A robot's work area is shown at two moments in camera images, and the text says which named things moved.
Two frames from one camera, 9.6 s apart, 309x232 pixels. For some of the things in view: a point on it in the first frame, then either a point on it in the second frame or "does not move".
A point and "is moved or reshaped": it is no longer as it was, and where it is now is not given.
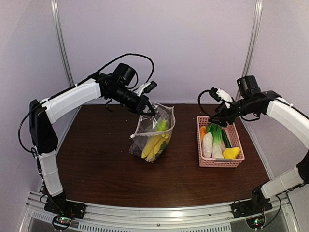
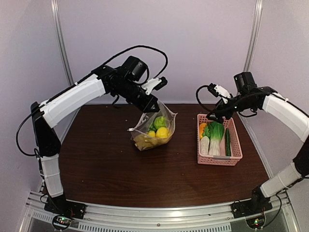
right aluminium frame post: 254,36 does not move
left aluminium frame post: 56,14 does not move
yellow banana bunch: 153,146 -> 144,142
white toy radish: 207,145 is moved or reshaped
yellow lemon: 231,153 -> 162,132
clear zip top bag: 153,133 is moved or reshaped
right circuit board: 256,223 does not move
